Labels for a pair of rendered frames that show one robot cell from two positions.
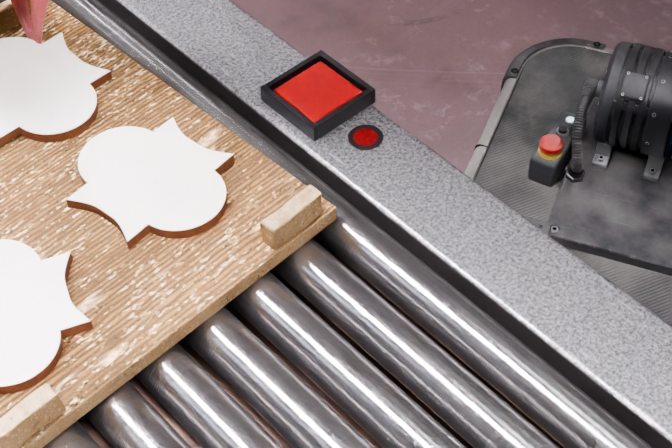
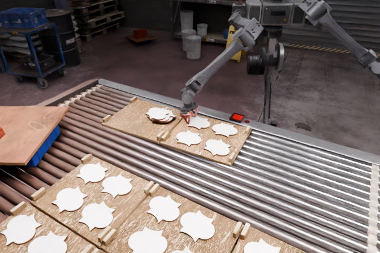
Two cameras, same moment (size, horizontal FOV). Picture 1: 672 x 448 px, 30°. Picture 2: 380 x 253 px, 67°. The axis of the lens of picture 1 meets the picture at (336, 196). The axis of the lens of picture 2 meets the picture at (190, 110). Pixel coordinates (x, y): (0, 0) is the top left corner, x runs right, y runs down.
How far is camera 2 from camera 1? 0.94 m
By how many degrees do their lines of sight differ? 22
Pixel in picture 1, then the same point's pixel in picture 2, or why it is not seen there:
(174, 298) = (238, 142)
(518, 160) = not seen: hidden behind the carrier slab
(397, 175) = (254, 125)
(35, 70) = (197, 120)
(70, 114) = (207, 124)
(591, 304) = (289, 133)
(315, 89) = (237, 117)
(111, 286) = (229, 142)
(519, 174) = not seen: hidden behind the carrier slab
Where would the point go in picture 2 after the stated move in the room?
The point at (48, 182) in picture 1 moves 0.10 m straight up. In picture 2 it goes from (210, 132) to (210, 118)
